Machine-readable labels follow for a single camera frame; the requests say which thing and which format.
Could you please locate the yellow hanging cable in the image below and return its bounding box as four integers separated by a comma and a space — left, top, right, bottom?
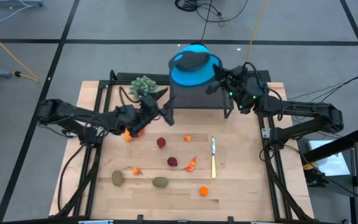
246, 0, 269, 62

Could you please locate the brown-green kiwi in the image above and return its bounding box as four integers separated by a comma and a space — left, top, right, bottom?
111, 170, 125, 187
152, 176, 169, 189

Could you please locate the black mesh metal shelf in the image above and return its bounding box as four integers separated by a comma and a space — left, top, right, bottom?
168, 83, 235, 119

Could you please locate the orange-red mango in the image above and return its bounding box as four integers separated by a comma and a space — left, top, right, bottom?
123, 128, 145, 143

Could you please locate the green potted plant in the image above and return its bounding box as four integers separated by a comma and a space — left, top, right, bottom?
129, 75, 158, 98

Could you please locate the black beam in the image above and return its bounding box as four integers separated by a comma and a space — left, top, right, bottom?
301, 126, 358, 163

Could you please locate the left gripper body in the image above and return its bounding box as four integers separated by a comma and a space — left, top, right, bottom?
123, 94, 176, 138

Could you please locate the blue collapsible bowl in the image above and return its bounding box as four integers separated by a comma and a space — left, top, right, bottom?
168, 43, 224, 91

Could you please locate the black metal table frame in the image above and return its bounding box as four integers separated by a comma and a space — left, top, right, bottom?
48, 70, 316, 224

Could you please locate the black cable bundle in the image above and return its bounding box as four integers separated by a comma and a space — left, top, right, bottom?
174, 0, 250, 27

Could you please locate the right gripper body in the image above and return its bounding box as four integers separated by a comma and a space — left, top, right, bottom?
221, 65, 254, 97

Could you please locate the white box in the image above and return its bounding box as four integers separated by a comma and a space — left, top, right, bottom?
306, 139, 351, 177

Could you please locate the pale yellow banana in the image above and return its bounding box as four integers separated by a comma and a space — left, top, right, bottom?
210, 136, 217, 179

